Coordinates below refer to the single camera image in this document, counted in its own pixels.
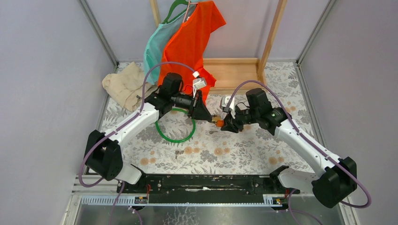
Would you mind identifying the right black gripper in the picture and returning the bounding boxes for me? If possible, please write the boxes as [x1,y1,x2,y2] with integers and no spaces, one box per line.
[221,104,259,134]

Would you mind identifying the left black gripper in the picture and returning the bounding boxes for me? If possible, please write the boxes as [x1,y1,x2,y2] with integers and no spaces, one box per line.
[170,89,212,121]

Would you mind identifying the green cable lock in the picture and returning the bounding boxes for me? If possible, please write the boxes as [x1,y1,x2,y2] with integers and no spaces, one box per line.
[154,118,196,143]

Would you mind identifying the silver cable lock keys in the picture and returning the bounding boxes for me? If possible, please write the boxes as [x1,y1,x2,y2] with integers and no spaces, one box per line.
[175,150,184,159]

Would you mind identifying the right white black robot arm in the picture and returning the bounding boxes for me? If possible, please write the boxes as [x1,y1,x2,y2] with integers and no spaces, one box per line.
[220,88,358,208]

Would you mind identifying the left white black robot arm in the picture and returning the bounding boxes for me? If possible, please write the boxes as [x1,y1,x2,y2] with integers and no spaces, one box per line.
[84,71,212,193]

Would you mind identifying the floral patterned mat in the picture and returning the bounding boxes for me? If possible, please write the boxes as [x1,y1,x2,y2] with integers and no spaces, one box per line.
[88,61,316,175]

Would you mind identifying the wooden clothes rack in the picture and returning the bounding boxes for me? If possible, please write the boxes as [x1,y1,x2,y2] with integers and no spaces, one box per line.
[156,0,287,94]

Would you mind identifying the orange t-shirt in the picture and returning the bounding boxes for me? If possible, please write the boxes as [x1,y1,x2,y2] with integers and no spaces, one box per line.
[161,1,226,101]

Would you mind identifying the beige crumpled cloth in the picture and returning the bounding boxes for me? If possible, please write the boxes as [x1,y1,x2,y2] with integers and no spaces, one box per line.
[102,62,156,112]

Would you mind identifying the teal t-shirt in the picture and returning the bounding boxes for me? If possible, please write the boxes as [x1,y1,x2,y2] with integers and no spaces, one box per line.
[143,3,196,73]

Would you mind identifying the green clothes hanger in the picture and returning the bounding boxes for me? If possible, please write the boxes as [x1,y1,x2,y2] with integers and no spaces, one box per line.
[162,0,188,24]

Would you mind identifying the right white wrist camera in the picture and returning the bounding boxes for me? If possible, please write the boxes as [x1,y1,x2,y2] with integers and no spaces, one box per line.
[220,96,235,118]

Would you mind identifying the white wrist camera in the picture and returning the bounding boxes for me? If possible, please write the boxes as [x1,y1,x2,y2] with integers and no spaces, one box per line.
[192,71,207,97]
[220,96,235,118]

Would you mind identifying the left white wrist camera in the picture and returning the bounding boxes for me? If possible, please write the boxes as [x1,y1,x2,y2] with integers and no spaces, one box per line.
[192,71,207,97]

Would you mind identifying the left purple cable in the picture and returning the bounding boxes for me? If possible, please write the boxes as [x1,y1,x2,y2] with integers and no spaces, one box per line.
[77,61,199,225]

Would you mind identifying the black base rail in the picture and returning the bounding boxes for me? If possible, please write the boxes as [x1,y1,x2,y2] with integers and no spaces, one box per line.
[117,174,292,205]

